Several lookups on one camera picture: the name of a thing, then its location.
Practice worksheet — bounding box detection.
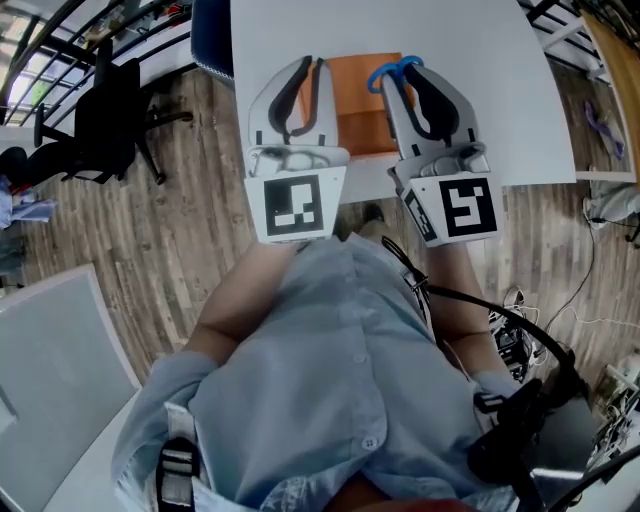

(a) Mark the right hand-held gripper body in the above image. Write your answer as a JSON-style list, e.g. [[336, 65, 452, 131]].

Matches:
[[388, 140, 504, 249]]

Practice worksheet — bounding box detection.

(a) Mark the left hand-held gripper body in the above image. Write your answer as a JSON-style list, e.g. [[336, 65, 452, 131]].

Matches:
[[243, 144, 350, 246]]

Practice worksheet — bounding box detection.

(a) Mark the orange cardboard box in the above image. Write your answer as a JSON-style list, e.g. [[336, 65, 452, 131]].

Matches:
[[298, 50, 414, 157]]

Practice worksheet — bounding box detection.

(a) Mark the blue ring object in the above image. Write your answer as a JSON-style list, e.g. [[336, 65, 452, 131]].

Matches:
[[367, 54, 426, 97]]

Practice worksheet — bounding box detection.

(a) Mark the person's left forearm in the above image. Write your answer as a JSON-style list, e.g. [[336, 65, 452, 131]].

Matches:
[[185, 241, 297, 370]]

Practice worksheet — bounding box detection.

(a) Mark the person's right forearm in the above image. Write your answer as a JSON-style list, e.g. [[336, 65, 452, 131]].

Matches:
[[423, 241, 502, 377]]

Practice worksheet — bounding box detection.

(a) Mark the person's dark shoe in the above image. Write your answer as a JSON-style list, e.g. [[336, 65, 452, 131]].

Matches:
[[360, 203, 387, 237]]

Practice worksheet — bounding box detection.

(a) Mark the grey cloth bundle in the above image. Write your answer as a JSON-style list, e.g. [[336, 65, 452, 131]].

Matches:
[[581, 178, 640, 227]]

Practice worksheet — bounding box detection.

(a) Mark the black office chair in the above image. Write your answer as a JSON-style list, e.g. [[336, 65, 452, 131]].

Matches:
[[33, 38, 194, 187]]

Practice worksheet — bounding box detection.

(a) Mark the wooden shelf unit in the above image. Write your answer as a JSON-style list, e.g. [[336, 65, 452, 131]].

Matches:
[[573, 0, 640, 184]]

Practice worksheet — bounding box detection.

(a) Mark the person's light blue shirt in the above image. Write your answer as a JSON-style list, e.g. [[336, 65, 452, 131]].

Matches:
[[109, 231, 527, 512]]

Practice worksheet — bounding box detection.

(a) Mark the black metal railing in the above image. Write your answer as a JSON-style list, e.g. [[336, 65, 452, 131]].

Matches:
[[0, 0, 197, 129]]

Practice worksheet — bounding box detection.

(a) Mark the black waist-mounted device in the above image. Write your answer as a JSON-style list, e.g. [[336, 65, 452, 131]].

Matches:
[[466, 344, 597, 512]]

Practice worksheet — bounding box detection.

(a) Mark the light blue cloth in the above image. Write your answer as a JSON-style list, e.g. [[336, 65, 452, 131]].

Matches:
[[0, 173, 60, 232]]

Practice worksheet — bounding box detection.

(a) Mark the black cable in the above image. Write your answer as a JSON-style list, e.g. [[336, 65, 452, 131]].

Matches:
[[381, 234, 577, 362]]

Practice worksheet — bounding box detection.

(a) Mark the tangle of cables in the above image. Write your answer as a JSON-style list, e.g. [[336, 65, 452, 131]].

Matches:
[[486, 286, 544, 382]]

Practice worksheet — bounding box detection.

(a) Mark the purple strap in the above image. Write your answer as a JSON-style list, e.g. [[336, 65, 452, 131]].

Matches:
[[583, 98, 627, 162]]

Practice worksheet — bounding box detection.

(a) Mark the black strap buckle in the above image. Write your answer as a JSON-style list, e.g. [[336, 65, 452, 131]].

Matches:
[[472, 391, 507, 415]]

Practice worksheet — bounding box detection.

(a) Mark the grey panel with white frame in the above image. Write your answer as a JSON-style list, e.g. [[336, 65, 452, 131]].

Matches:
[[0, 263, 144, 512]]

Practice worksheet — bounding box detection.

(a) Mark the black and white harness strap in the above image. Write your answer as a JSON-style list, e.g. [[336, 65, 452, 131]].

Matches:
[[154, 433, 202, 512]]

